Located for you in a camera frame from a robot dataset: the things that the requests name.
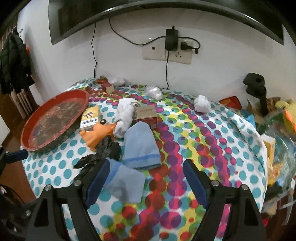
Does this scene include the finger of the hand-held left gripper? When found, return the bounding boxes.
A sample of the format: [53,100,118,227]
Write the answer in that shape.
[0,146,28,178]

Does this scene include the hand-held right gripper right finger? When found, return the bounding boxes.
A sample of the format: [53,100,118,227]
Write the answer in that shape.
[183,159,267,241]

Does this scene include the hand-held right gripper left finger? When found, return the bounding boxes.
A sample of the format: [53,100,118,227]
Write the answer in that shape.
[25,159,111,241]

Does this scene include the small blue cloth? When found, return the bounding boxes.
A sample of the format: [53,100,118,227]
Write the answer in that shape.
[105,159,147,204]

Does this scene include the black plastic glove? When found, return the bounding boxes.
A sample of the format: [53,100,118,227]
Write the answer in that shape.
[73,137,121,177]

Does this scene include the red round tray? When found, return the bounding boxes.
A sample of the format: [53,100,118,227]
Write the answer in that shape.
[20,90,90,154]

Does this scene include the orange toy duck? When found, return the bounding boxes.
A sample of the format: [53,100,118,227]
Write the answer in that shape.
[80,119,117,152]

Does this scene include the blue cloth with striped edge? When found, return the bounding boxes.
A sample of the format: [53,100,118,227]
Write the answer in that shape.
[122,121,162,171]

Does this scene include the yellow cartoon print box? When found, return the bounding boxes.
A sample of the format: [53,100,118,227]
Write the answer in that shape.
[80,105,100,133]

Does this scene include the white sock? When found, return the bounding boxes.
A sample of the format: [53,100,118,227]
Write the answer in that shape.
[194,95,211,113]
[113,98,141,139]

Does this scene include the brown cardboard box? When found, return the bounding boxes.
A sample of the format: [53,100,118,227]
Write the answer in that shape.
[133,106,158,130]
[246,98,277,122]

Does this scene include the polka dot tablecloth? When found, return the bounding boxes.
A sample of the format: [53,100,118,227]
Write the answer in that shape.
[22,77,270,241]

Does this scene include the wooden slats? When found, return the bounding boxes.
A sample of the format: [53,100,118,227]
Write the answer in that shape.
[9,88,39,117]

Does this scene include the rolled white sock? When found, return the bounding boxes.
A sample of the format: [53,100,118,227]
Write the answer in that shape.
[194,95,211,113]

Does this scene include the yellow carton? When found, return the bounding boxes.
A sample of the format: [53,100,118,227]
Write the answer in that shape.
[261,134,277,163]

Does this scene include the red packet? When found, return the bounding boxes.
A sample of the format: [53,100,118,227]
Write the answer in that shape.
[219,96,242,109]

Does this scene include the green printed plastic bag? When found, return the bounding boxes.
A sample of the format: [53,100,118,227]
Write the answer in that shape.
[257,111,296,188]

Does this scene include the black puffer jacket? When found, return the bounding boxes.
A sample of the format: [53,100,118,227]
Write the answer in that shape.
[0,28,35,94]

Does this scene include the crumpled white plastic bag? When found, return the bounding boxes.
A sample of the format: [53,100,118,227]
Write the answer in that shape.
[145,86,163,100]

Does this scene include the crumpled white tissue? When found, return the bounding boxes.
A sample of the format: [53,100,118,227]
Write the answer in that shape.
[111,76,126,86]

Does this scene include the black clamp stand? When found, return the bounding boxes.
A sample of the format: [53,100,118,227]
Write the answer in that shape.
[243,73,270,116]

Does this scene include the yellow plush toy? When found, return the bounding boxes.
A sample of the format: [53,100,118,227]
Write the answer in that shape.
[275,97,296,133]

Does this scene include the black plug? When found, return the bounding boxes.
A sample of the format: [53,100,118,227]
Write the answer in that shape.
[180,41,200,55]

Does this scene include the black power adapter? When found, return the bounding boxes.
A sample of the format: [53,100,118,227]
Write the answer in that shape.
[165,26,179,51]

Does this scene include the black television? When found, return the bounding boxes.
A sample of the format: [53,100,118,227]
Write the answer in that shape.
[48,0,284,45]

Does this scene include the black adapter cable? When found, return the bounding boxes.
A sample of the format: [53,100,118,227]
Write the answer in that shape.
[165,50,171,90]

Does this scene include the thin black hanging cable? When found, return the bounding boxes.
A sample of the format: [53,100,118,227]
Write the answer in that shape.
[91,22,98,80]

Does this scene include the white wall outlet plate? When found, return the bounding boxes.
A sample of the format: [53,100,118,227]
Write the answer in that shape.
[142,38,193,65]

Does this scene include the black looping cable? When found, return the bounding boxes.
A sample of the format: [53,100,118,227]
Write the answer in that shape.
[109,17,167,46]

